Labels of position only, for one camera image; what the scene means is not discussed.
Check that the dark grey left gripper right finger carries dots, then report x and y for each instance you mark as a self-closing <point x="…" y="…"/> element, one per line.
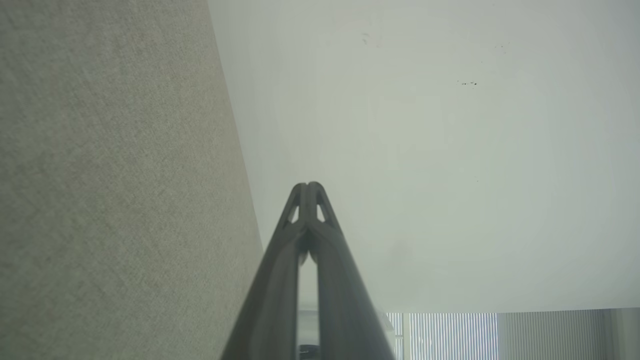
<point x="345" y="300"/>

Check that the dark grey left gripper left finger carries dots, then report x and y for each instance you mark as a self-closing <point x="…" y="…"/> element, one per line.
<point x="270" y="300"/>

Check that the white vertical window blind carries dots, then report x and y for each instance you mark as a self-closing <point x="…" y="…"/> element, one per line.
<point x="450" y="337"/>

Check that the grey vertical window blind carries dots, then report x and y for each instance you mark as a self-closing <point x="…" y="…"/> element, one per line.
<point x="550" y="335"/>

